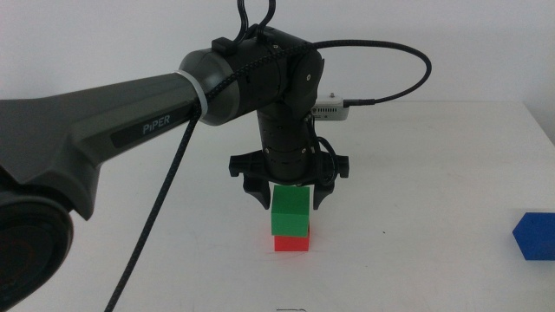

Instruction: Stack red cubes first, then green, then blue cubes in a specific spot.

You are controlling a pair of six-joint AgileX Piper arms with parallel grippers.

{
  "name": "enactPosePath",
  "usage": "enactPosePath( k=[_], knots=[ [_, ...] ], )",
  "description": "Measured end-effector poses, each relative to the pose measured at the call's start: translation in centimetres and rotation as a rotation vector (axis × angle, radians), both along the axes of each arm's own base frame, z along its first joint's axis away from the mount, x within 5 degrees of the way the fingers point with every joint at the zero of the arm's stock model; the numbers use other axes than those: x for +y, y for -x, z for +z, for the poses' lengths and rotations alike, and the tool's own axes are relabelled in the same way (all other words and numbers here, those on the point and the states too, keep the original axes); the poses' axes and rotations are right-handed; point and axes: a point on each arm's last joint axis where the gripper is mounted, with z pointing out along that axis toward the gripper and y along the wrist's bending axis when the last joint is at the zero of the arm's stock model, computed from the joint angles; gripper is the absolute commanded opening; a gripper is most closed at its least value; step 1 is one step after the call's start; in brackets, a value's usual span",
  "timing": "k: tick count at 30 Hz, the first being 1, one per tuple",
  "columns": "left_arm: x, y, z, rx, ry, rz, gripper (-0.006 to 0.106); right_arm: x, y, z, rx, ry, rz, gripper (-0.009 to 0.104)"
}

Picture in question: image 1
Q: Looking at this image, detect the blue cube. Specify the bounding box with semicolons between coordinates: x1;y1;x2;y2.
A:
512;211;555;262

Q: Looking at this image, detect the red cube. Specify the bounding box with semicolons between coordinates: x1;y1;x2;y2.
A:
273;224;311;253

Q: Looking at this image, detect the black braided cable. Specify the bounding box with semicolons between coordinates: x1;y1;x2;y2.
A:
103;38;434;312

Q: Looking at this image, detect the black smooth cable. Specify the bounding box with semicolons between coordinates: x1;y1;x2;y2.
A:
235;0;278;45

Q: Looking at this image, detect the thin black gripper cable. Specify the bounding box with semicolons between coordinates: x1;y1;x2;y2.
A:
305;114;341;187

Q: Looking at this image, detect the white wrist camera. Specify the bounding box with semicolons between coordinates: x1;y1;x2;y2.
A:
312;92;351;123

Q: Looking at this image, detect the green cube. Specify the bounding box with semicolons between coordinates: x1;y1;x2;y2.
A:
270;185;311;237

